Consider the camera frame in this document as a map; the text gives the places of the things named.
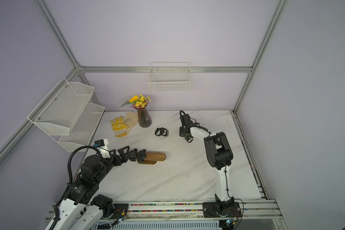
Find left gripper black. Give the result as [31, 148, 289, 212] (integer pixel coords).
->
[95, 146, 129, 185]

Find black digital watch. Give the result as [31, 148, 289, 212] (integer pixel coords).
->
[128, 149, 138, 162]
[136, 149, 146, 163]

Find black watch pair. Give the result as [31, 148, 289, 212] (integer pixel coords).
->
[155, 127, 169, 137]

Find wooden watch stand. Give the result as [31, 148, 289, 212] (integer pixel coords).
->
[137, 152, 166, 165]

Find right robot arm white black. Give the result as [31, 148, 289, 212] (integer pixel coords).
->
[179, 110, 235, 207]

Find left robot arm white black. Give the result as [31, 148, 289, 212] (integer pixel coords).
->
[46, 145, 130, 230]

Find yellow white work glove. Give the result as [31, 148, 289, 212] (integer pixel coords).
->
[110, 116, 128, 137]

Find purple glass vase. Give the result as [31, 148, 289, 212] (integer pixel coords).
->
[137, 107, 152, 128]

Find white mesh lower shelf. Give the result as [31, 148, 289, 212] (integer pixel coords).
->
[58, 103, 104, 152]

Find yellow artificial flowers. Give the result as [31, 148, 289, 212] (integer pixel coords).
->
[120, 94, 151, 109]

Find white wire wall basket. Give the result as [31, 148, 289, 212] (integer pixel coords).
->
[148, 62, 191, 93]

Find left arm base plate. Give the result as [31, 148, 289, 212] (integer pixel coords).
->
[102, 203, 129, 219]

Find aluminium frame rail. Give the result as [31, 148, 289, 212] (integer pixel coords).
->
[78, 66, 253, 73]

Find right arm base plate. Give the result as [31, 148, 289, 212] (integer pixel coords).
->
[202, 201, 242, 218]

